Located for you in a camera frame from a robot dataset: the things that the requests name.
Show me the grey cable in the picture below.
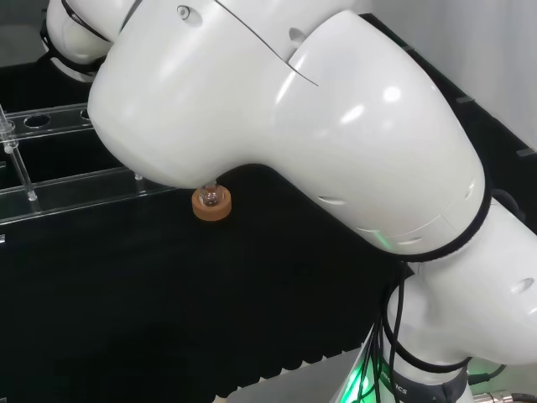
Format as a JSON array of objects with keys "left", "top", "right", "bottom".
[{"left": 468, "top": 363, "right": 509, "bottom": 384}]

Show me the black cable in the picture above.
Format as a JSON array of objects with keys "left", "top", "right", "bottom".
[{"left": 362, "top": 259, "right": 416, "bottom": 403}]

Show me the clear round-bottom flask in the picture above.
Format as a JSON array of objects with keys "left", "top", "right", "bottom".
[{"left": 199, "top": 182, "right": 222, "bottom": 207}]

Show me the cork ring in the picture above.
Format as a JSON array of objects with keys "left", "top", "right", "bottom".
[{"left": 190, "top": 186, "right": 232, "bottom": 222}]

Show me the clear acrylic funnel stand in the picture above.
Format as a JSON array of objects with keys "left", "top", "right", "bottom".
[{"left": 0, "top": 104, "right": 185, "bottom": 223}]

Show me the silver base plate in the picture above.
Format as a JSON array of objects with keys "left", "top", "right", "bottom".
[{"left": 226, "top": 346, "right": 378, "bottom": 403}]

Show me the black bench cloth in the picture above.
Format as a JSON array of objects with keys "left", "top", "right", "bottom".
[{"left": 0, "top": 12, "right": 537, "bottom": 403}]

